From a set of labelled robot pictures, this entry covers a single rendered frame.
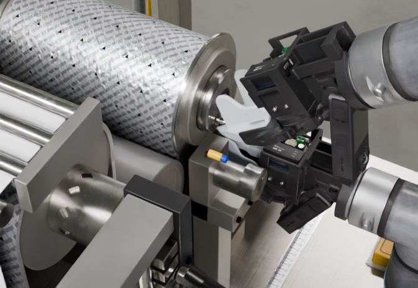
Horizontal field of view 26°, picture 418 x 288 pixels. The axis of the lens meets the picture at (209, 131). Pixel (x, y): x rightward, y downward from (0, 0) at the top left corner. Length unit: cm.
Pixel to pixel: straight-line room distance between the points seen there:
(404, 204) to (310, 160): 12
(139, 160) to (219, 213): 13
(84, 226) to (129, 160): 21
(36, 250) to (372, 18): 242
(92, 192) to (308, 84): 25
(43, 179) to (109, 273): 10
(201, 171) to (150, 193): 34
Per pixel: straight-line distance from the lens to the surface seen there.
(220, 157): 98
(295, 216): 118
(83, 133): 72
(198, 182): 104
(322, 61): 87
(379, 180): 109
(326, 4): 317
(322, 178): 110
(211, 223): 110
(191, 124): 99
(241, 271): 130
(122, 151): 99
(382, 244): 131
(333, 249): 133
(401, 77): 82
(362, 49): 84
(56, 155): 70
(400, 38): 82
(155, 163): 98
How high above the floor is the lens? 197
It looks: 47 degrees down
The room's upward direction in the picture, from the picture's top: straight up
